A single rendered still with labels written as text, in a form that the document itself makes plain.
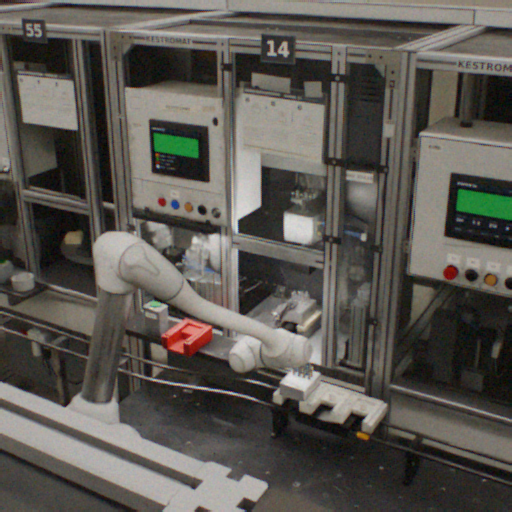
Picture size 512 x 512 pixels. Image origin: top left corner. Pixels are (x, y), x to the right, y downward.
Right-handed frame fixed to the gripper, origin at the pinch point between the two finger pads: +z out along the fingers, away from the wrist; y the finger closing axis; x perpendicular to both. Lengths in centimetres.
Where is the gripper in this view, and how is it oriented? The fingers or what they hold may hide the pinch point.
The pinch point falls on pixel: (292, 314)
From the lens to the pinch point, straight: 282.8
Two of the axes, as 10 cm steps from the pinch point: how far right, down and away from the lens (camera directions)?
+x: -8.7, -1.9, 4.5
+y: 0.0, -9.2, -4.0
